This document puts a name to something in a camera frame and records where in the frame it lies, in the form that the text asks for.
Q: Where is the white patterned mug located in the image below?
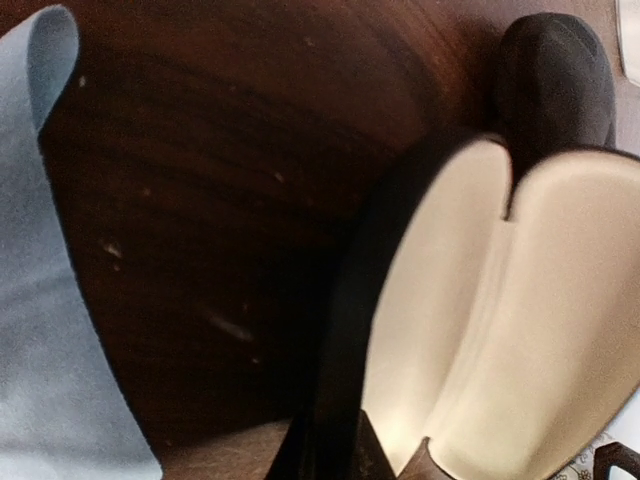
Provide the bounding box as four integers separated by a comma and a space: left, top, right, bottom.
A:
563, 432, 639, 480

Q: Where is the black glasses case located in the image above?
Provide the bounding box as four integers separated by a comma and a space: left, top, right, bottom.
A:
268, 12, 639, 479

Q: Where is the white cream bowl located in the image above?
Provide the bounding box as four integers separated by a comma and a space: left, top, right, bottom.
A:
616, 0, 640, 86

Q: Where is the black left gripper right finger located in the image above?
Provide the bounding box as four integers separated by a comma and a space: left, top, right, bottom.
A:
593, 442, 640, 480

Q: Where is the light blue cloth right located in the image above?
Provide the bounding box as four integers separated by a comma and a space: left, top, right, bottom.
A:
1, 5, 162, 479

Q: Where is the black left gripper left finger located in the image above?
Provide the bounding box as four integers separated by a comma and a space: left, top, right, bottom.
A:
159, 416, 291, 479

